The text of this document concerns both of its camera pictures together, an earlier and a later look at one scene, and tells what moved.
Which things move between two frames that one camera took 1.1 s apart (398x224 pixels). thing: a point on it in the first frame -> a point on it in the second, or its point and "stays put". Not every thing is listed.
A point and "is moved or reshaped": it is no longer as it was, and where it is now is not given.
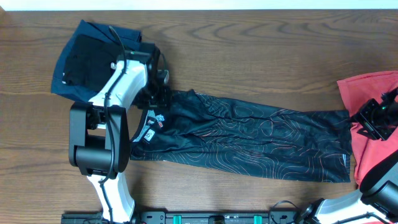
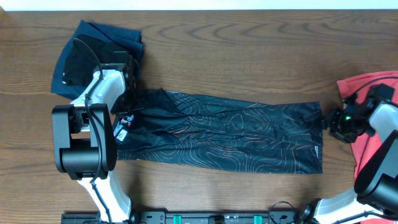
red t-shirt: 357,91 stays put
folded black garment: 89,63 stays put
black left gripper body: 154,98 -> 129,101
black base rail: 200,216 stays put
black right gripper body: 379,121 -> 347,127
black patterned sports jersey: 247,137 is moved or reshaped
